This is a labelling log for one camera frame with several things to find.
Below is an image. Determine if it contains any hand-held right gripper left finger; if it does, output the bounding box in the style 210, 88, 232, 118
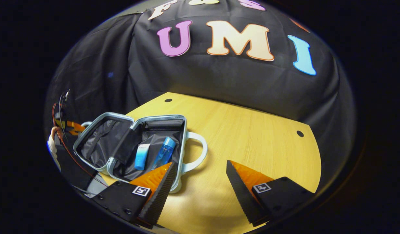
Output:
93, 162, 177, 229

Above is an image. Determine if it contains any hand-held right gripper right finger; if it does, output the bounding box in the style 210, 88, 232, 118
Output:
226, 160, 316, 227

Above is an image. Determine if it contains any blue and white tube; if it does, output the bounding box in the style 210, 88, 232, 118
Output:
134, 143, 151, 171

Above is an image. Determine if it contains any blue capped clear bottle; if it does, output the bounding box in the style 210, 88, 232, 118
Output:
151, 137, 176, 170

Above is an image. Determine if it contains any black backdrop cloth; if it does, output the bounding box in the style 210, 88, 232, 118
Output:
44, 0, 356, 182

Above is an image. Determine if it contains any red cable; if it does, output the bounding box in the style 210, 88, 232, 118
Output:
51, 102, 109, 188

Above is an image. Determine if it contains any black cable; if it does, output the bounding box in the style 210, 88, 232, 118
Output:
58, 90, 71, 122

